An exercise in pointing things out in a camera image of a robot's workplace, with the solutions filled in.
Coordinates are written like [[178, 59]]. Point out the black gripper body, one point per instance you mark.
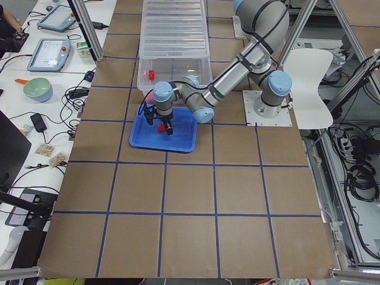
[[165, 119]]

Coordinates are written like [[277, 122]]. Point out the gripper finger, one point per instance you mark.
[[169, 130]]

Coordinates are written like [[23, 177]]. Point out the red block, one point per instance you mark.
[[151, 74], [161, 128]]

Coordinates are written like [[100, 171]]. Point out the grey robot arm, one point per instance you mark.
[[253, 61], [266, 22]]

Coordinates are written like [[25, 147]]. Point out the clear plastic storage box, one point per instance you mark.
[[168, 69]]

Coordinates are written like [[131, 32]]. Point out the clear plastic box lid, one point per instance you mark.
[[173, 29]]

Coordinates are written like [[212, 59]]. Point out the blue plastic tray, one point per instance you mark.
[[183, 138]]

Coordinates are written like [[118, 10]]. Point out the green white carton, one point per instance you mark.
[[83, 50]]

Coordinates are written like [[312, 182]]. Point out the black power adapter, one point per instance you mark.
[[38, 122]]

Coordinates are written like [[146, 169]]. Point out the green bowl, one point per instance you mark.
[[38, 89]]

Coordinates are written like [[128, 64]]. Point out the blue teach pendant tablet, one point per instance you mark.
[[50, 55], [58, 19]]

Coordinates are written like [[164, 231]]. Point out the white chair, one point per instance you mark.
[[307, 68]]

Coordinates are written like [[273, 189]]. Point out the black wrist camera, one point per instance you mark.
[[149, 113]]

